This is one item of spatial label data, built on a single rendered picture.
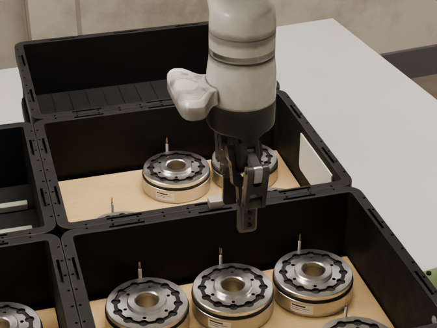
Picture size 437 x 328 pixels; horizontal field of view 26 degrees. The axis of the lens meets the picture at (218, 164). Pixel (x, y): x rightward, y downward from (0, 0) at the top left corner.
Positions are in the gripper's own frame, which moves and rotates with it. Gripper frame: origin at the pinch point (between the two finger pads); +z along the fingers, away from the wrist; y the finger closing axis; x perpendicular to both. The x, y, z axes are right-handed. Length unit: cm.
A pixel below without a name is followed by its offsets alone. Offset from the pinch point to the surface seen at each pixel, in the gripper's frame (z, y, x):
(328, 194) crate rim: 7.4, 10.0, -15.5
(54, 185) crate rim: 7.5, 21.9, 19.0
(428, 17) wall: 76, 214, -140
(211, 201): 6.3, 10.8, 0.4
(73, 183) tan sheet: 17.5, 37.9, 14.9
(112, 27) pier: 56, 189, -16
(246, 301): 14.3, -0.2, -1.2
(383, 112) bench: 30, 69, -52
